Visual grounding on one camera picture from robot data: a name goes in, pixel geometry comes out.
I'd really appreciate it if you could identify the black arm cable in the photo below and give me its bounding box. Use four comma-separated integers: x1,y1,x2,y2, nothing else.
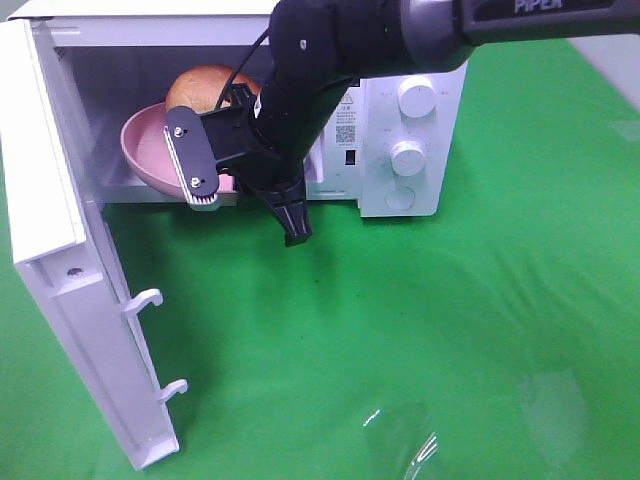
215,27,274,111

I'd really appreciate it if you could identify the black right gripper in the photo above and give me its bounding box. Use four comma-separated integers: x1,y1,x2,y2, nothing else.
164,74,353,247

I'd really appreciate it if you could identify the white microwave door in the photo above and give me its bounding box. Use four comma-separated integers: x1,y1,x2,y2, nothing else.
1,18,188,470

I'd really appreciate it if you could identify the round microwave door button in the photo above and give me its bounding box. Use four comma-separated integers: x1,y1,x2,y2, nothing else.
385,186,415,211

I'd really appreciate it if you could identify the green table mat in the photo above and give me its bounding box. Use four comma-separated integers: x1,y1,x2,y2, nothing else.
0,0,640,480

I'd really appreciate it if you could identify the pink plate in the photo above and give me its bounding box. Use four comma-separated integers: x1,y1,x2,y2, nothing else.
119,102,239,198

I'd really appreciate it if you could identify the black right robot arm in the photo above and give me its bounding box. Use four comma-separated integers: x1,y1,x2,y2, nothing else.
165,0,639,246

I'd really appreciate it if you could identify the white microwave knob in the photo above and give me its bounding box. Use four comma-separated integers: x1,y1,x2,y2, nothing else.
397,75,436,118
390,140,426,177

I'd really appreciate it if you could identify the white microwave oven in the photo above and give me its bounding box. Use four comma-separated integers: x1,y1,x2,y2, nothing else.
1,1,466,217

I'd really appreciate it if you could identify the burger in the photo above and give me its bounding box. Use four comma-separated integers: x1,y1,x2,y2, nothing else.
165,64,233,114

